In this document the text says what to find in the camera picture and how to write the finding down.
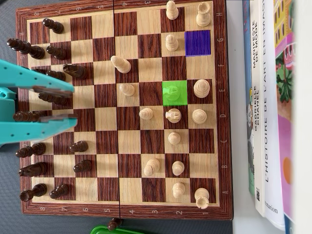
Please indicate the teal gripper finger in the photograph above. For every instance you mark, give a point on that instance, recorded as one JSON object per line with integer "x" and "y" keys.
{"x": 29, "y": 78}
{"x": 29, "y": 130}

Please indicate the light wooden knight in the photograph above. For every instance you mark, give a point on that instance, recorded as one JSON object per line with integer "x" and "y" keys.
{"x": 173, "y": 115}
{"x": 172, "y": 93}

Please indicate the dark wooden rook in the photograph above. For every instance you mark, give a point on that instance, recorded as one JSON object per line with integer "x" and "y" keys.
{"x": 34, "y": 192}
{"x": 39, "y": 71}

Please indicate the dark wooden pawn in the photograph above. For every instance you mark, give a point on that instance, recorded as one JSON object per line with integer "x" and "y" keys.
{"x": 54, "y": 26}
{"x": 83, "y": 167}
{"x": 114, "y": 223}
{"x": 79, "y": 146}
{"x": 59, "y": 191}
{"x": 57, "y": 52}
{"x": 58, "y": 75}

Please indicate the dark wooden knight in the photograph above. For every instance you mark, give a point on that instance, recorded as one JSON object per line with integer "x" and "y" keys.
{"x": 33, "y": 169}
{"x": 76, "y": 71}

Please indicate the folding wooden chessboard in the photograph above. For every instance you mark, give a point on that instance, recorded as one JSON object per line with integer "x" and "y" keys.
{"x": 107, "y": 119}

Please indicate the light wooden bishop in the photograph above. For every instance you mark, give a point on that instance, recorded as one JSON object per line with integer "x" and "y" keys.
{"x": 151, "y": 167}
{"x": 121, "y": 64}

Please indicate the light wooden pawn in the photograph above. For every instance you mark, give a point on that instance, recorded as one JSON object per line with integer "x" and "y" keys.
{"x": 178, "y": 167}
{"x": 171, "y": 12}
{"x": 171, "y": 44}
{"x": 178, "y": 189}
{"x": 174, "y": 138}
{"x": 128, "y": 90}
{"x": 146, "y": 113}

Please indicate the green plastic container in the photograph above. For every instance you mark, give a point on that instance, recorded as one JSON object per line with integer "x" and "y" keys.
{"x": 104, "y": 230}

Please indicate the white queen right side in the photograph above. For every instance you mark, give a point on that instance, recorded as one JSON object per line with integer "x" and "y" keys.
{"x": 201, "y": 89}

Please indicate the light wooden rook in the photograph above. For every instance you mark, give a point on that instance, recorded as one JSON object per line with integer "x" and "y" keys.
{"x": 201, "y": 198}
{"x": 203, "y": 17}

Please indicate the blue box with red lettering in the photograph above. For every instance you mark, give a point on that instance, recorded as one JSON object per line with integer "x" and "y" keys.
{"x": 246, "y": 61}

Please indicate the white Gabrielle Chanel book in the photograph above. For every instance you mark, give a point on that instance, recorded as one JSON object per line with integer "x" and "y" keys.
{"x": 258, "y": 146}

